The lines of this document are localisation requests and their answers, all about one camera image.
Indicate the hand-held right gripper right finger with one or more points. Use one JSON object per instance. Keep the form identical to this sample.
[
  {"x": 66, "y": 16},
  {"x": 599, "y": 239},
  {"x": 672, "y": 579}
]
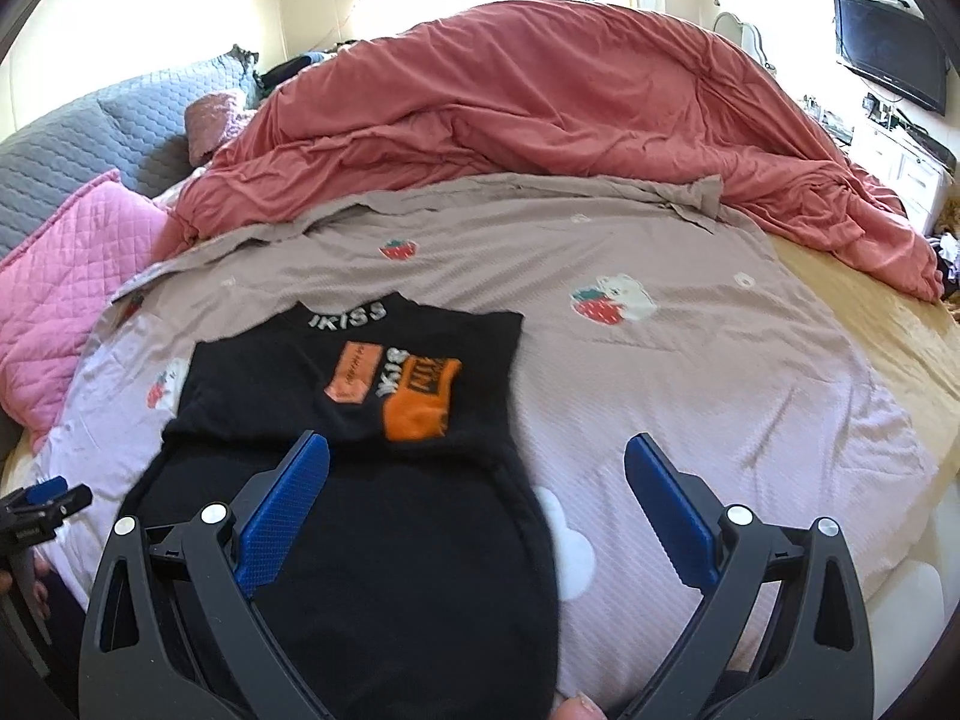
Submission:
[{"x": 667, "y": 510}]

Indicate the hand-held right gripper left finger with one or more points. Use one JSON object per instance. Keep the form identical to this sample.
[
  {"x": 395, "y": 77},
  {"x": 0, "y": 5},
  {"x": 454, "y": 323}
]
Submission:
[{"x": 289, "y": 510}]

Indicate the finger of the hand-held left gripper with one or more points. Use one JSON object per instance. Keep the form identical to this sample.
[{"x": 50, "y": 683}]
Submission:
[
  {"x": 41, "y": 491},
  {"x": 71, "y": 501}
]

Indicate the black sweater with orange cuffs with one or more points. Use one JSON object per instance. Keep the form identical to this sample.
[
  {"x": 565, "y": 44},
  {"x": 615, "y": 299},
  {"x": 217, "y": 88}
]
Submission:
[{"x": 420, "y": 540}]

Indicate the dark clothes pile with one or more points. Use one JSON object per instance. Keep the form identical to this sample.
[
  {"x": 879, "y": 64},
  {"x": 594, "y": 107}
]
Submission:
[{"x": 289, "y": 71}]

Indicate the person's left hand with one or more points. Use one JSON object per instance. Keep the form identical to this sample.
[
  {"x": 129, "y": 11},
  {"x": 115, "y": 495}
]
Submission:
[{"x": 41, "y": 592}]

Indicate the person's right hand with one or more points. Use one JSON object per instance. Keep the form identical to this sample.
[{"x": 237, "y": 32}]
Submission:
[{"x": 581, "y": 709}]

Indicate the mauve strawberry print bed sheet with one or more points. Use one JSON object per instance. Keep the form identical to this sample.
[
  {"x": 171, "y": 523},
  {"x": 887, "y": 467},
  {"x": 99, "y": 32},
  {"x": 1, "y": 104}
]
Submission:
[{"x": 712, "y": 390}]

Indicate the pink quilted pillow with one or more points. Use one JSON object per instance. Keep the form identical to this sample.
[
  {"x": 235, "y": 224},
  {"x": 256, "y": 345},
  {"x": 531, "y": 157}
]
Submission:
[{"x": 67, "y": 277}]

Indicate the white mattress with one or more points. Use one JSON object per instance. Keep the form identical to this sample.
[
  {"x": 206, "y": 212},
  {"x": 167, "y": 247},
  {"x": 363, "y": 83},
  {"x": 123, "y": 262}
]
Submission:
[{"x": 904, "y": 577}]

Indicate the yellow mattress cover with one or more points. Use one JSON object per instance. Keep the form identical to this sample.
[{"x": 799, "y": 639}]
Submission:
[{"x": 885, "y": 360}]

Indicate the grey quilted pillow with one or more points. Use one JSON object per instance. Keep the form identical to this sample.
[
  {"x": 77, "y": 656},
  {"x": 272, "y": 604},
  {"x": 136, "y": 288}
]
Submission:
[{"x": 90, "y": 135}]

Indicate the mixed clutter pile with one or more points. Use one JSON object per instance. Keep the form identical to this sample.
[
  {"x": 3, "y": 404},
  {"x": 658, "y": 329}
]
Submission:
[{"x": 946, "y": 247}]

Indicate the small mauve pillow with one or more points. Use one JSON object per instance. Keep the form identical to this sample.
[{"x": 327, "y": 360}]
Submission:
[{"x": 214, "y": 120}]

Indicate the white cabinet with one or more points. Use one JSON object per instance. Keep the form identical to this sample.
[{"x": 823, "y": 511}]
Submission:
[{"x": 900, "y": 180}]

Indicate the salmon red duvet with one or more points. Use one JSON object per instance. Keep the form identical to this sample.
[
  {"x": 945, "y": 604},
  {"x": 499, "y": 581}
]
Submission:
[{"x": 525, "y": 105}]

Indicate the black set-top box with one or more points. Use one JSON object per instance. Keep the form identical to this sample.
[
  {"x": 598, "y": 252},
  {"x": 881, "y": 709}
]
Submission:
[{"x": 926, "y": 146}]

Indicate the white curved chair back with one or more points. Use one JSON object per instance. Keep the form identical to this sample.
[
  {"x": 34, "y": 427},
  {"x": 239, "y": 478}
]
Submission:
[{"x": 757, "y": 34}]

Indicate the black flat television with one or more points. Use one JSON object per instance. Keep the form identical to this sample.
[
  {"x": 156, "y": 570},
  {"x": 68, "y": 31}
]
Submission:
[{"x": 892, "y": 45}]

